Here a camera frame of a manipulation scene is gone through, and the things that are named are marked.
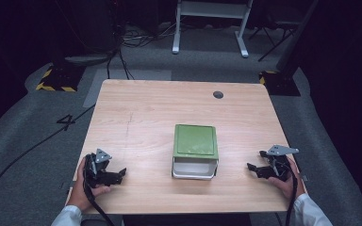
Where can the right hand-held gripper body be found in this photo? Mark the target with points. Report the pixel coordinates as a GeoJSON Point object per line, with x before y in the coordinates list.
{"type": "Point", "coordinates": [278, 163]}

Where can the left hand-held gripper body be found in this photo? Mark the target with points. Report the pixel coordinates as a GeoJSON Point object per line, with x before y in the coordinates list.
{"type": "Point", "coordinates": [98, 171]}

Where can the white box with green lid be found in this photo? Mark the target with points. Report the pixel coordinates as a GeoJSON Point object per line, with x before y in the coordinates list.
{"type": "Point", "coordinates": [195, 141]}

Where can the person's right hand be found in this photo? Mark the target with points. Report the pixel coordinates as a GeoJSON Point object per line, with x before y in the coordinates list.
{"type": "Point", "coordinates": [290, 188]}

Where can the person's left hand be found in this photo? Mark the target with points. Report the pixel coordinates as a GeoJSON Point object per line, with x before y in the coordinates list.
{"type": "Point", "coordinates": [78, 194]}

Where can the black stand with striped base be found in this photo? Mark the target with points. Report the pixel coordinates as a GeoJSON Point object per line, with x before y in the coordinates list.
{"type": "Point", "coordinates": [281, 83]}

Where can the black base with yellow stripes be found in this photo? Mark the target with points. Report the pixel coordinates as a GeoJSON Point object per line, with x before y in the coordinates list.
{"type": "Point", "coordinates": [61, 78]}

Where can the black folding tripod stand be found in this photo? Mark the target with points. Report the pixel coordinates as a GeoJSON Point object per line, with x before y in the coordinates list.
{"type": "Point", "coordinates": [275, 31]}

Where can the white metal stand frame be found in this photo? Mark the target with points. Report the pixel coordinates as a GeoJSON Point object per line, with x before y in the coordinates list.
{"type": "Point", "coordinates": [242, 34]}

